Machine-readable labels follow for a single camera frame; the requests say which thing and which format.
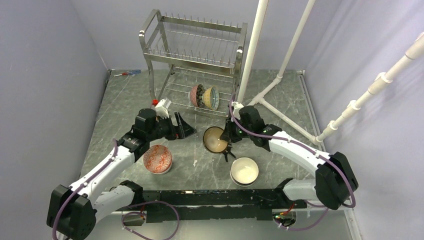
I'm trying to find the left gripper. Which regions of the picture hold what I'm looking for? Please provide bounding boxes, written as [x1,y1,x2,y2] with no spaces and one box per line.
[147,111,197,142]

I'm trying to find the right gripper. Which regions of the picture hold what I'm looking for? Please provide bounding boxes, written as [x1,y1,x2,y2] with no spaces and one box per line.
[220,115,253,143]

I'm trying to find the beige dark rimmed bowl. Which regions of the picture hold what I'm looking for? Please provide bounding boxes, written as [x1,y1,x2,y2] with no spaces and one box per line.
[202,126,229,153]

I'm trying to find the brown floral bowl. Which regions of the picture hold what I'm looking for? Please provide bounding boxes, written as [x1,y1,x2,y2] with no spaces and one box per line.
[188,84,206,108]

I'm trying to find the yellow teal patterned bowl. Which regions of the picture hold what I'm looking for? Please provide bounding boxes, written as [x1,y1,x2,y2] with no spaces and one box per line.
[202,86,220,110]

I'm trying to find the steel dish rack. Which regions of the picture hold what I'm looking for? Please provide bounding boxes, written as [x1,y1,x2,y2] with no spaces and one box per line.
[138,9,248,119]

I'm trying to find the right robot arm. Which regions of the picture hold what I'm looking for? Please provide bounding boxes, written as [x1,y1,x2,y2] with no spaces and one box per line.
[221,102,359,210]

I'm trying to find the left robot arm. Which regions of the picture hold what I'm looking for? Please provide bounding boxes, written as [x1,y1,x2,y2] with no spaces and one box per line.
[46,108,197,240]

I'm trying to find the black pliers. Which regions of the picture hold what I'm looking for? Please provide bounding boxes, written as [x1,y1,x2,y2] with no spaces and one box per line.
[222,148,236,163]

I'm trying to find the white bowl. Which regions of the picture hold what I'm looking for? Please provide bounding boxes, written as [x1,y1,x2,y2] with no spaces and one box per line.
[229,157,259,187]

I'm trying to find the red patterned bowl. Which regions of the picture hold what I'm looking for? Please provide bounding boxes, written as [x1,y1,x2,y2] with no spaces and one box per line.
[142,145,173,175]

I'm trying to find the red blue screwdriver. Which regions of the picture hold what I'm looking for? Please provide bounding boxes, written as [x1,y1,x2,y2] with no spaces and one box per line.
[114,69,141,77]

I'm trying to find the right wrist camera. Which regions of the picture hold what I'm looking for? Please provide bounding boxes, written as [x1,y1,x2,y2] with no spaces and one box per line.
[231,101,244,116]

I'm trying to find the aluminium rail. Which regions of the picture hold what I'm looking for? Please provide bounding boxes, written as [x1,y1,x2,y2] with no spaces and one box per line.
[109,190,355,215]

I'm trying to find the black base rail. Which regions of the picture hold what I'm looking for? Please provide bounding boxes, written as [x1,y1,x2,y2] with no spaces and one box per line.
[120,189,307,223]

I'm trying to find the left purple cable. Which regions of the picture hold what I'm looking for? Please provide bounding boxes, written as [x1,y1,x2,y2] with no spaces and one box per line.
[51,139,181,240]

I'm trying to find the white pipe frame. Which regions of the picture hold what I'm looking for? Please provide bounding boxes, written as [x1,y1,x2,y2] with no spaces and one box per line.
[243,0,424,146]

